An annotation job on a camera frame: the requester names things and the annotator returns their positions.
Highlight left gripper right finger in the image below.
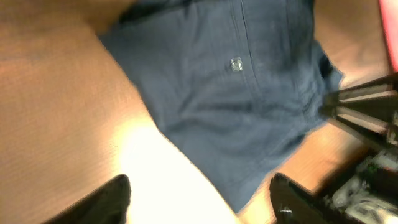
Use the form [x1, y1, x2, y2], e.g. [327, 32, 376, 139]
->
[269, 173, 361, 224]

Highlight blue denim shorts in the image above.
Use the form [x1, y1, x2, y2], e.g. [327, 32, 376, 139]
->
[99, 0, 341, 212]

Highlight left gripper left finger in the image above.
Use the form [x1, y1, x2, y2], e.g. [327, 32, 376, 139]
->
[44, 174, 131, 224]

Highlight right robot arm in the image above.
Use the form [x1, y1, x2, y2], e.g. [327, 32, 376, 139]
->
[320, 73, 397, 224]

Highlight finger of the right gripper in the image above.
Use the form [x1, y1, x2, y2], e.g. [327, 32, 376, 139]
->
[319, 73, 397, 124]

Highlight red cloth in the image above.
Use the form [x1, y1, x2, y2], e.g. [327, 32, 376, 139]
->
[379, 0, 398, 72]

